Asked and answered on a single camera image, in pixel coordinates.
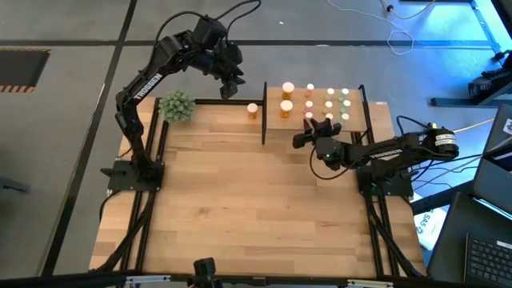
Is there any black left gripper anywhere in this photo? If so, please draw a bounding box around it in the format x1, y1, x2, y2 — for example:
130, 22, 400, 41
199, 42, 246, 86

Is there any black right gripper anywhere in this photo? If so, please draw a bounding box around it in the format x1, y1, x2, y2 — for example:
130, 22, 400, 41
302, 118, 351, 172

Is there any green plant in white pot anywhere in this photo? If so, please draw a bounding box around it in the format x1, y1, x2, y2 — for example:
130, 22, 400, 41
158, 88, 197, 124

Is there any white printed paper sheet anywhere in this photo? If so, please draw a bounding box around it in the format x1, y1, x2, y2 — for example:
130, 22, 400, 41
413, 202, 450, 252

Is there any black laptop with keyboard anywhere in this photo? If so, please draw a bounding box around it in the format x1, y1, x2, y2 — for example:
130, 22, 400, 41
426, 191, 512, 288

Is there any black boxy device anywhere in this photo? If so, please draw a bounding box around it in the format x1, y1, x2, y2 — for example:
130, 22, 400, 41
193, 258, 218, 288

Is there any person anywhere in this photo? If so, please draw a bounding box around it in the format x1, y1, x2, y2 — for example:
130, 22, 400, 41
467, 50, 512, 101

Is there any dark laptop lid with sticker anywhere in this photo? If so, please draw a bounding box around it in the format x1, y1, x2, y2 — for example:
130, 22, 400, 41
473, 104, 512, 215

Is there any black floor hatch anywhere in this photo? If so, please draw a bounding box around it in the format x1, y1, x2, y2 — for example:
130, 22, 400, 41
0, 47, 52, 94

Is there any dark grey floor object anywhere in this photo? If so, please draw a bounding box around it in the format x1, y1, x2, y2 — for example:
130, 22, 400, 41
0, 175, 32, 194

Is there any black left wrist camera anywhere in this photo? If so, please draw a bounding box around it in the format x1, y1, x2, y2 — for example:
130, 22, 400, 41
219, 82, 238, 100

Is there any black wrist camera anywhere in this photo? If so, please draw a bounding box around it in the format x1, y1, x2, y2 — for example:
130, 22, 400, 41
291, 131, 317, 150
219, 82, 238, 100

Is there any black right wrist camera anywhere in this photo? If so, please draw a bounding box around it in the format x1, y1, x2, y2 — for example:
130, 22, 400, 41
291, 131, 317, 150

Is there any wooden shelf with black frame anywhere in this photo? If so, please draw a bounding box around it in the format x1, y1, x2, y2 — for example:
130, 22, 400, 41
262, 82, 375, 146

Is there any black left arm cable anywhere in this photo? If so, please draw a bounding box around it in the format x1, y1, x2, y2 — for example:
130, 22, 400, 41
153, 0, 263, 46

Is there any white floor cable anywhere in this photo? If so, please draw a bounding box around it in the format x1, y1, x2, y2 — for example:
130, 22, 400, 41
324, 0, 414, 56

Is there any black desk leg frame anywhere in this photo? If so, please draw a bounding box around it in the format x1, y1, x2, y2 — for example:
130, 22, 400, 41
430, 74, 512, 108

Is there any black and orange floor cable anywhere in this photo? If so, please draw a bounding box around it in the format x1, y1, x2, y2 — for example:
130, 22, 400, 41
378, 0, 438, 20

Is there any yellow power cord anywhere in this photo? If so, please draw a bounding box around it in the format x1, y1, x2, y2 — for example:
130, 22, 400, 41
454, 118, 497, 135

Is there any silver frame bracket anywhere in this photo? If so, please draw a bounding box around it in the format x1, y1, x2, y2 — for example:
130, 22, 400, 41
126, 274, 172, 285
346, 278, 395, 288

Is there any black aluminium rig frame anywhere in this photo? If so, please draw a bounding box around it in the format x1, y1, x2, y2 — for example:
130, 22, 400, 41
0, 98, 512, 288

